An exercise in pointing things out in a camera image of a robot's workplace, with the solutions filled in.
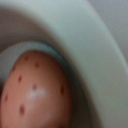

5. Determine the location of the pink pot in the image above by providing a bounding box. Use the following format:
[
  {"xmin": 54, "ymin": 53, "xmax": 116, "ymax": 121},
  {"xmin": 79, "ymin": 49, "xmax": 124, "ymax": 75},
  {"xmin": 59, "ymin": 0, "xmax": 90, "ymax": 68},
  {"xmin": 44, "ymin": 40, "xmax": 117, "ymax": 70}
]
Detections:
[{"xmin": 0, "ymin": 0, "xmax": 128, "ymax": 128}]

